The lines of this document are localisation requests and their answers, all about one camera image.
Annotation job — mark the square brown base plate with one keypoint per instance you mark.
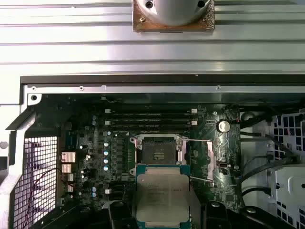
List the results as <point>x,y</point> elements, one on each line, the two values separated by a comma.
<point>138,23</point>

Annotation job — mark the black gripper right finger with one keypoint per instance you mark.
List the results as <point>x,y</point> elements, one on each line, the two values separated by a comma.
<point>214,217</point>

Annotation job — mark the silver CPU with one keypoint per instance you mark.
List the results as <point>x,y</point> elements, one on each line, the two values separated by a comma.
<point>163,195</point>

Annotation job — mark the silver internal USB port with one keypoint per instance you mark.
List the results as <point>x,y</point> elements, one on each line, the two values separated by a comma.
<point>222,167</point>

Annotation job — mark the perforated metal drive cage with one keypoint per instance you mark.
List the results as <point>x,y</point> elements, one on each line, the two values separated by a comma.
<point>286,181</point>

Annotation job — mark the black PC case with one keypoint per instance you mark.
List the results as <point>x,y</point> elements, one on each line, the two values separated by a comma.
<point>143,89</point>

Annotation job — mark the silver port block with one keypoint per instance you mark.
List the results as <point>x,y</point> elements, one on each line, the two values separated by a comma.
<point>67,168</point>
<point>68,157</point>
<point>68,178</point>

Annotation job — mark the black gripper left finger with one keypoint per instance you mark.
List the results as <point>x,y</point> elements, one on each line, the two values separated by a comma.
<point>122,217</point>

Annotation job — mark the CPU socket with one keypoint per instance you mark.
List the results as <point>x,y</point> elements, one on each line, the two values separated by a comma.
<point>157,148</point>

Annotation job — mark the teal port connector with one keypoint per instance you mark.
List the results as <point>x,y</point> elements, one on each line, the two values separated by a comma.
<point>72,140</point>

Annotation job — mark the metal socket cover frame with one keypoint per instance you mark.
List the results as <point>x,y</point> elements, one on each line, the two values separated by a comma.
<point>210,159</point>

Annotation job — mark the silver blue capacitor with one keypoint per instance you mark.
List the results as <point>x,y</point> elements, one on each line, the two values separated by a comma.
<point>106,168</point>
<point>109,133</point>
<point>106,152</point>
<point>106,161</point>
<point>94,194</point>
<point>94,189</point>
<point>94,117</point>
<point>94,123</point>
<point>106,144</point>

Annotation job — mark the green motherboard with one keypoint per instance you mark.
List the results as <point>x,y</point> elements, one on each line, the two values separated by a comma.
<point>205,119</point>

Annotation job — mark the silver coin battery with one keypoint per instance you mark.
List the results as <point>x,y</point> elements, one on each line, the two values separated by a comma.
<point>222,126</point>

